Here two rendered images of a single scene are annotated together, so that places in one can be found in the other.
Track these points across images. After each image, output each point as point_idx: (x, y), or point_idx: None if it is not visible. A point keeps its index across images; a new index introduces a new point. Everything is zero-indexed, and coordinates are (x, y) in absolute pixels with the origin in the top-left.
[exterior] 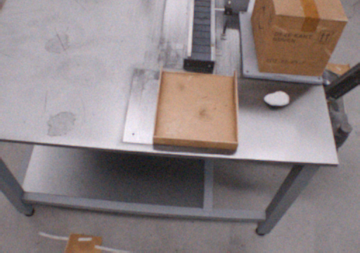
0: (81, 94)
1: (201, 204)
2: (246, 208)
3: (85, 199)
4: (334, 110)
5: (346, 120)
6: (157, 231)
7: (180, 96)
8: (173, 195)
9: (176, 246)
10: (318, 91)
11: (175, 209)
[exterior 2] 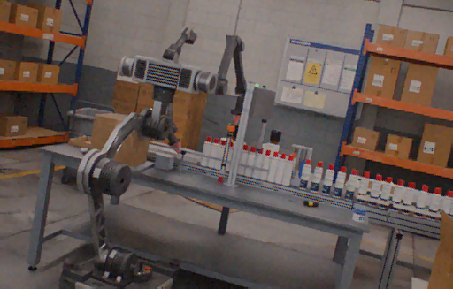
0: None
1: (67, 227)
2: (54, 270)
3: None
4: (94, 282)
5: (76, 272)
6: (67, 247)
7: None
8: (80, 224)
9: (52, 247)
10: (80, 157)
11: (71, 223)
